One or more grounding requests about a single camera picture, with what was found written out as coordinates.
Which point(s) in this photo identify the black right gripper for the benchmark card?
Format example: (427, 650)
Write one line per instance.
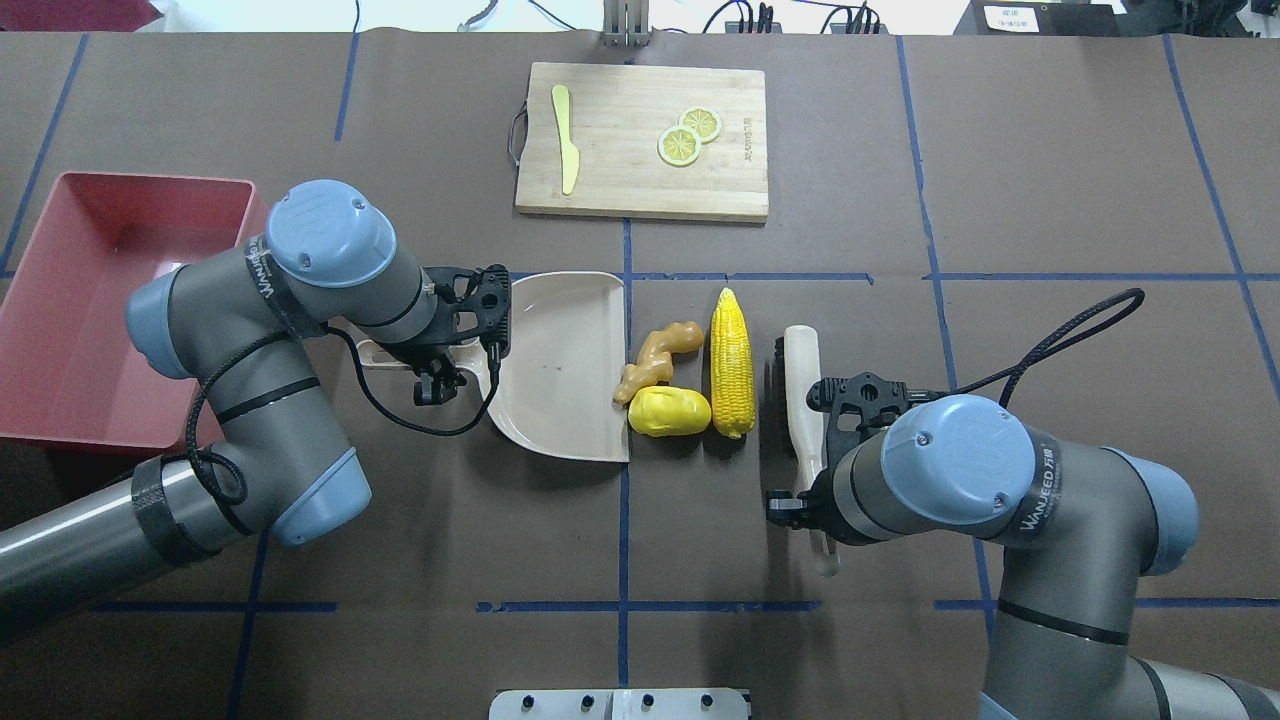
(818, 500)

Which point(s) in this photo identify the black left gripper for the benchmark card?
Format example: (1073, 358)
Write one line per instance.
(412, 352)

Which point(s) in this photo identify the beige hand brush black bristles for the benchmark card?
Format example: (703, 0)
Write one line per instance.
(795, 368)

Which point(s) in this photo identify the beige plastic dustpan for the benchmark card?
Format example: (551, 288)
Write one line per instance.
(567, 346)

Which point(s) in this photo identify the yellow toy potato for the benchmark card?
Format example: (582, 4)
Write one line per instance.
(666, 411)

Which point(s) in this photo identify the yellow toy corn cob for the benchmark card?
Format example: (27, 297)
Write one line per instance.
(732, 382)

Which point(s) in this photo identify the tan toy ginger root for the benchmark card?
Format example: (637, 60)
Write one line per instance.
(654, 362)

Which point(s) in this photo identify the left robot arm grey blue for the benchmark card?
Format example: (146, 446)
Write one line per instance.
(236, 323)

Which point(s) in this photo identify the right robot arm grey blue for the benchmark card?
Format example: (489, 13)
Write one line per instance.
(1080, 525)

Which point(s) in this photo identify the pink plastic bin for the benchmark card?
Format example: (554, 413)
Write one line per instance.
(70, 375)

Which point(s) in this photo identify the yellow-green plastic knife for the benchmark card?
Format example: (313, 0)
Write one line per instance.
(569, 152)

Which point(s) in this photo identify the lemon slice lower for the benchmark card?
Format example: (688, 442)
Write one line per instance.
(679, 146)

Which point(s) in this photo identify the lemon slice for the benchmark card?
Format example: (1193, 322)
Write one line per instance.
(706, 123)
(679, 146)

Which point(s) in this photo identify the bamboo cutting board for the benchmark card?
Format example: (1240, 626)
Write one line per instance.
(618, 114)

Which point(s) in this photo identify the lemon slice upper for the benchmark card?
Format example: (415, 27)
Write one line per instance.
(706, 123)

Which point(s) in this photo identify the black power box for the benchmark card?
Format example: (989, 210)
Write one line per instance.
(1037, 18)

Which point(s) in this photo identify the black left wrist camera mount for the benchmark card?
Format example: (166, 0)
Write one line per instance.
(471, 305)

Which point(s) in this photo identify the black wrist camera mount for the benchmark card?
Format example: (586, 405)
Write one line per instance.
(471, 305)
(865, 400)

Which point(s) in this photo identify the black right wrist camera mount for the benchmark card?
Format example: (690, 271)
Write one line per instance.
(865, 400)

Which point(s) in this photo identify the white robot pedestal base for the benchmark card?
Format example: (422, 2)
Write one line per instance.
(623, 703)

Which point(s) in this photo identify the aluminium frame post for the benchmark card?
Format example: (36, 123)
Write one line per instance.
(626, 23)

